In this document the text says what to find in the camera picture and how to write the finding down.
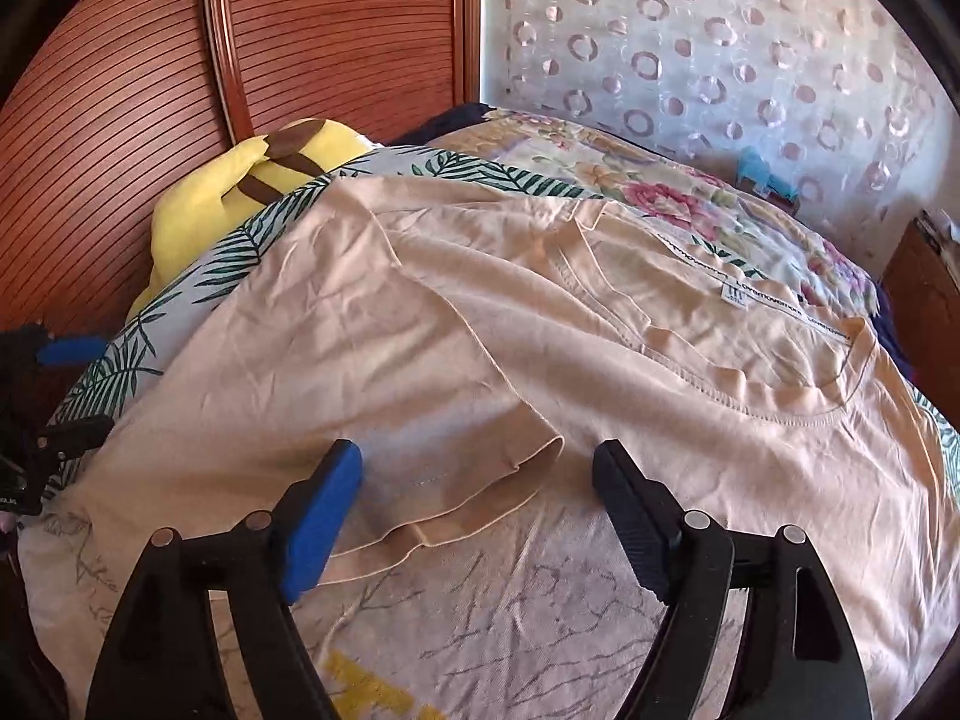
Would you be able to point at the wooden sideboard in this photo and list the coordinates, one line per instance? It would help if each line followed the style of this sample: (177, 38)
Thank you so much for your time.
(924, 277)

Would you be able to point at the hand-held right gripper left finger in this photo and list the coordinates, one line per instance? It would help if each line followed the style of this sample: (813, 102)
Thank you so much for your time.
(324, 517)

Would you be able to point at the circle patterned curtain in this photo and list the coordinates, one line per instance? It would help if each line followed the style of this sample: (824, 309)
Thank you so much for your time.
(712, 52)

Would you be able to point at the yellow plush toy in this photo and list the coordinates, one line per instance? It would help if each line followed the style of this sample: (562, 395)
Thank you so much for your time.
(225, 195)

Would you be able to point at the blue plastic toy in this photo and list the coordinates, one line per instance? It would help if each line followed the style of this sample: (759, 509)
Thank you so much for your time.
(759, 172)

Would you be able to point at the wooden headboard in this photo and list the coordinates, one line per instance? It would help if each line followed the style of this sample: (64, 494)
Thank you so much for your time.
(150, 75)

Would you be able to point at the peach t-shirt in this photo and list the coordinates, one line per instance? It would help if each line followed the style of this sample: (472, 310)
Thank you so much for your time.
(525, 360)

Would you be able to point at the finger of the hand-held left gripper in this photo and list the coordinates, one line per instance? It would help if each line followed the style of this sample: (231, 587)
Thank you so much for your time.
(73, 350)
(75, 435)

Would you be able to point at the floral quilt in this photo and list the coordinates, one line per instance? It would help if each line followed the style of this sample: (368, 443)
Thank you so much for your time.
(675, 195)

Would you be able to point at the dark blue bedsheet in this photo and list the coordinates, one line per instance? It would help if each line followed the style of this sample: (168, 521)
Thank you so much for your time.
(450, 124)

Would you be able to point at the palm leaf print blanket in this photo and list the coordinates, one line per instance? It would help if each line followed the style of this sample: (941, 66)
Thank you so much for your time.
(225, 255)

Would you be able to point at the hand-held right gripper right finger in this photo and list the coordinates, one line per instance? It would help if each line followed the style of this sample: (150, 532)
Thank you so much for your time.
(634, 514)

